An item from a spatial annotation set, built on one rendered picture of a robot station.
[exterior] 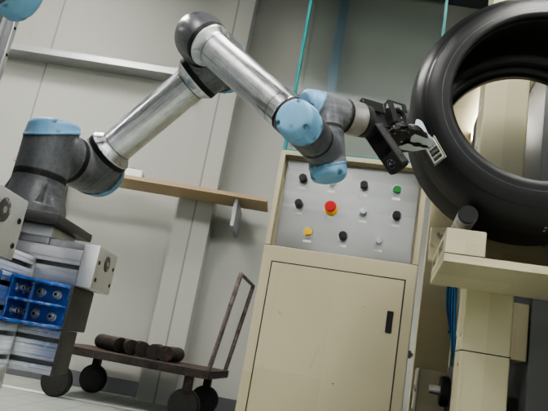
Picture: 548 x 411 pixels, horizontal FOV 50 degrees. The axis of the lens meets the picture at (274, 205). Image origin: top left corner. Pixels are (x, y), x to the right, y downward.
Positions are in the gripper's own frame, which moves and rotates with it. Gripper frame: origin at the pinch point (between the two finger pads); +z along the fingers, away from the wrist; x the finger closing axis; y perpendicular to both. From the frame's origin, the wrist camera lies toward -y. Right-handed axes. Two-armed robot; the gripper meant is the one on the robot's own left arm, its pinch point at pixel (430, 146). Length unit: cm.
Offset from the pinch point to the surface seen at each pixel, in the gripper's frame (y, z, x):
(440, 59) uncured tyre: 20.6, 2.8, -7.9
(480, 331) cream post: -34, 36, 30
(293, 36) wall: 324, 171, 255
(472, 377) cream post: -45, 34, 35
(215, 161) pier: 201, 105, 307
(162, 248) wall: 141, 76, 364
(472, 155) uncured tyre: -4.7, 6.2, -5.8
